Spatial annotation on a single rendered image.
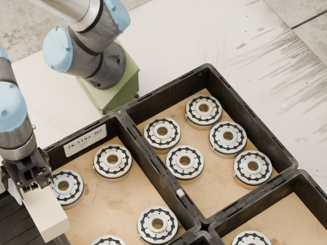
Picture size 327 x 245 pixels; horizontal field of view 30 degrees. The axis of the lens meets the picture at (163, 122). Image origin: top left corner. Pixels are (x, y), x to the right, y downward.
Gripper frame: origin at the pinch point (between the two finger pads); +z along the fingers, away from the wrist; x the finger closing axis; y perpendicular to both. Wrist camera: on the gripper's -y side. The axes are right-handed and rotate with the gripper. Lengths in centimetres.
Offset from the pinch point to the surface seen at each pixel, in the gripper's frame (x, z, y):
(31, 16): 47, 109, -143
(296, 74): 92, 39, -12
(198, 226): 30.0, 16.0, 22.4
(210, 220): 33.3, 16.0, 22.5
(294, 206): 57, 26, 28
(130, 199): 22.0, 26.0, 3.4
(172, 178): 31.5, 16.0, 8.1
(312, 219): 59, 26, 33
